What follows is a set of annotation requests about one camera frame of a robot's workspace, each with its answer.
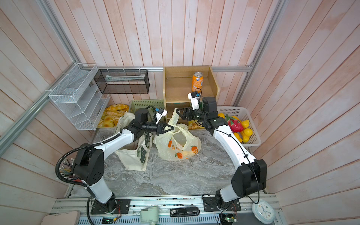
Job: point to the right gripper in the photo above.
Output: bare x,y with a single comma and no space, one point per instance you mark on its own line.
188,110

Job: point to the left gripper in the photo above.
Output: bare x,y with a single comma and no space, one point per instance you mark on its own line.
160,129

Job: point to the yellow plastic grocery bag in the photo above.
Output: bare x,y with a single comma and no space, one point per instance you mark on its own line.
177,144

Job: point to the cream canvas tote bag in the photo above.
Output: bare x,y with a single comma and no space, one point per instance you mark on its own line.
134,156

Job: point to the red dragon fruit toy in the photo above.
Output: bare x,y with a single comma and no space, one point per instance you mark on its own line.
235,125

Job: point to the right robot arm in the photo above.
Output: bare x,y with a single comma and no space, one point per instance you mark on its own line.
250,174

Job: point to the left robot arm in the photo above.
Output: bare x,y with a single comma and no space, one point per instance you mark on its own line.
88,166

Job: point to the yellow snack bag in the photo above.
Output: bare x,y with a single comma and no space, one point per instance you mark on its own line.
193,125

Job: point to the orange soda can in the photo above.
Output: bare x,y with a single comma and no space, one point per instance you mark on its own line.
197,81

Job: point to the wooden shelf unit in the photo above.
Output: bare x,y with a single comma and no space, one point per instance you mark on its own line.
178,84

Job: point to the green plastic basket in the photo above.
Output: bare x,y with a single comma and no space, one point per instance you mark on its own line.
137,104

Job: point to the pile of bread buns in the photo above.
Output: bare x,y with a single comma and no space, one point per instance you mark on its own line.
111,115

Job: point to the yellow lemon toy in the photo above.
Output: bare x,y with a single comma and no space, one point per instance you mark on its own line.
248,132

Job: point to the white fruit basket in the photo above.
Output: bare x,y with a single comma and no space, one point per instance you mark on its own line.
243,115

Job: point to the black barcode scanner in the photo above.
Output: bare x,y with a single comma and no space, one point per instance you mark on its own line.
184,212

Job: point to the white adapter box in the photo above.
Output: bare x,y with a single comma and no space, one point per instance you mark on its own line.
149,216

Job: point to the white round clock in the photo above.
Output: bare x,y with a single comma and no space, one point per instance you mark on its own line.
264,212

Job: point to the black mesh wall basket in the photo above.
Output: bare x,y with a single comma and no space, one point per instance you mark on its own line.
122,81

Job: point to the white wire rack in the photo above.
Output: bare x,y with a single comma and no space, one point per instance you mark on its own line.
79,98

